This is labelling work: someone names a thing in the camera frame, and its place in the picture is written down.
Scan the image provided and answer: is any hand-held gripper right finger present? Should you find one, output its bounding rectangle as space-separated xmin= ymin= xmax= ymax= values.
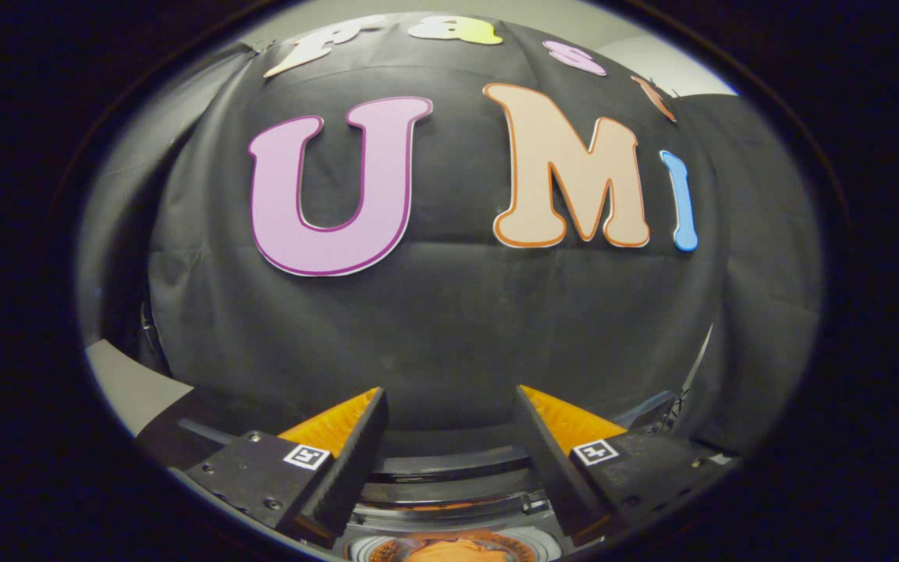
xmin=513 ymin=385 xmax=720 ymax=546

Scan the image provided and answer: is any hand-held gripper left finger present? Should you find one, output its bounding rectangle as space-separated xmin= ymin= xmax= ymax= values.
xmin=184 ymin=386 xmax=389 ymax=547

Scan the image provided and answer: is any grey top-load washing machine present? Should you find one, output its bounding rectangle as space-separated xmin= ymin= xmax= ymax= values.
xmin=340 ymin=488 xmax=575 ymax=562

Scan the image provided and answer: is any orange buttoned garment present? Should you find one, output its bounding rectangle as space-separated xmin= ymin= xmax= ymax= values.
xmin=399 ymin=539 xmax=513 ymax=562

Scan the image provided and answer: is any black backdrop cloth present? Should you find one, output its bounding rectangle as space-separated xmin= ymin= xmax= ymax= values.
xmin=75 ymin=16 xmax=825 ymax=461

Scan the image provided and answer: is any thin black stand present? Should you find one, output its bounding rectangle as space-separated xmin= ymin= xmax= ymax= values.
xmin=676 ymin=324 xmax=716 ymax=422

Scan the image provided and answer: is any grey and white cabinet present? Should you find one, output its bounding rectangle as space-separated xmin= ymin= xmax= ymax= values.
xmin=84 ymin=340 xmax=302 ymax=469

